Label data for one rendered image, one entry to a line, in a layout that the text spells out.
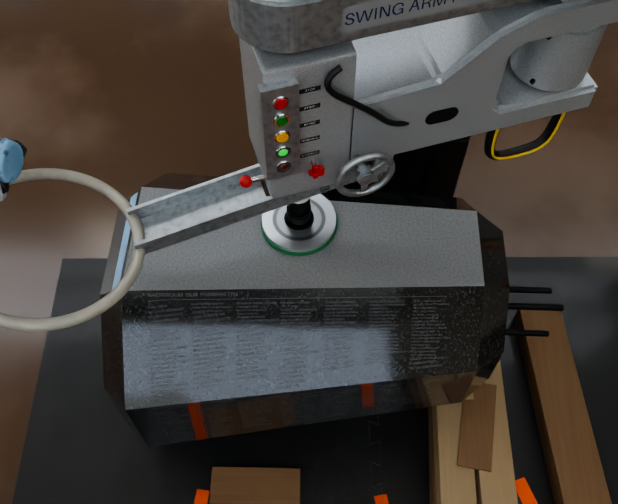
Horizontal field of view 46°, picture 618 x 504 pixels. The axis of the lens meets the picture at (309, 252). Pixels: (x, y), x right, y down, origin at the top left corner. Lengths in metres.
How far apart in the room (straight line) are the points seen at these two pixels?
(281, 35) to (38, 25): 2.92
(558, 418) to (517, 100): 1.30
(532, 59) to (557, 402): 1.37
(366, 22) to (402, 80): 0.26
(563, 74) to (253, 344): 1.06
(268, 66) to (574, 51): 0.74
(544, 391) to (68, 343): 1.81
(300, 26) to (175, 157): 2.08
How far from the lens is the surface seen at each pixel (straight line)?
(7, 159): 1.64
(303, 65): 1.46
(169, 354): 2.06
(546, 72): 1.86
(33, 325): 1.78
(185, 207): 1.94
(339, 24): 1.42
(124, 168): 3.41
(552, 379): 2.81
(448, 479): 2.48
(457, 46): 1.67
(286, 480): 2.53
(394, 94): 1.64
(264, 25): 1.39
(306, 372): 2.05
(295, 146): 1.60
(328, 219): 2.05
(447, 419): 2.54
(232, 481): 2.55
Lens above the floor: 2.59
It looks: 58 degrees down
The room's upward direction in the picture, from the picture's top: straight up
